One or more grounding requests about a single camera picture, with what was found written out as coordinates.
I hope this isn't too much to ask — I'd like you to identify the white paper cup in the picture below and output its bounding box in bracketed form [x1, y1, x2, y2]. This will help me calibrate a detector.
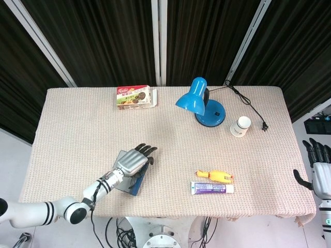
[230, 116, 252, 138]

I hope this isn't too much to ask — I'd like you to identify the blue desk lamp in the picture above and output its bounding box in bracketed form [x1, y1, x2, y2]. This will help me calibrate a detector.
[175, 76, 227, 128]

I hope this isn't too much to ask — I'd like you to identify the silver robot pedestal base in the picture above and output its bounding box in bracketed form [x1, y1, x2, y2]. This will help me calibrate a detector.
[142, 224, 182, 248]

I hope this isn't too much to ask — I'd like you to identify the black pleated curtain panel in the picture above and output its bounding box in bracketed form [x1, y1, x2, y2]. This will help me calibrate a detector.
[22, 0, 159, 87]
[0, 0, 69, 144]
[231, 0, 331, 122]
[165, 0, 262, 86]

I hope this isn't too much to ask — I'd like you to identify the purple toothpaste tube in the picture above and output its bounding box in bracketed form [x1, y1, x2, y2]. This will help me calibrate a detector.
[190, 181, 235, 196]

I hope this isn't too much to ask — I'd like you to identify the beige woven tablecloth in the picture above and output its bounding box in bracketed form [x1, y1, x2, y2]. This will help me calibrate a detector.
[18, 85, 317, 228]

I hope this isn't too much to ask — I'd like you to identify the cookie box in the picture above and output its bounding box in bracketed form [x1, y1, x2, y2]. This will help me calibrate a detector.
[116, 85, 159, 111]

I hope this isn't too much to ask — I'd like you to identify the blue glasses case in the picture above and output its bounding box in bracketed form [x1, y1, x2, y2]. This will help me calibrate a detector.
[111, 149, 151, 196]

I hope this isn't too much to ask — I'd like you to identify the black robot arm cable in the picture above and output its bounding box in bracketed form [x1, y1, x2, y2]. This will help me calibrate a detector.
[88, 175, 108, 248]

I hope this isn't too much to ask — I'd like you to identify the black floor cable bundle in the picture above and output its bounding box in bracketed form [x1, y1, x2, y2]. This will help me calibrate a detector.
[190, 216, 218, 248]
[106, 216, 138, 248]

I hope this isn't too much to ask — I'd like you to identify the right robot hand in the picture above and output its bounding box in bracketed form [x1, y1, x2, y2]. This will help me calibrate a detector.
[293, 137, 331, 199]

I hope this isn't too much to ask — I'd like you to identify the yellow rubber chicken toy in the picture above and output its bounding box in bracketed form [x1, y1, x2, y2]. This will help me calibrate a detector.
[194, 169, 235, 185]

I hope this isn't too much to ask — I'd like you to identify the black electronic equipment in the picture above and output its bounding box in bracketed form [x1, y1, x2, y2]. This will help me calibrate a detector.
[303, 113, 331, 135]

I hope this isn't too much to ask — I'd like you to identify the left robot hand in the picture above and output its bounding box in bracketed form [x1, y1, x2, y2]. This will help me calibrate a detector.
[113, 143, 158, 189]

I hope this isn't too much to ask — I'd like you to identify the white partition frame post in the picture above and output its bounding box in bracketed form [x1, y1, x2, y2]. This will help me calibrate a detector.
[222, 0, 273, 86]
[151, 0, 168, 87]
[7, 0, 77, 87]

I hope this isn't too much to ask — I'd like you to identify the black lamp power cable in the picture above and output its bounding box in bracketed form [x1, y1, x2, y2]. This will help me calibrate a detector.
[224, 79, 270, 133]

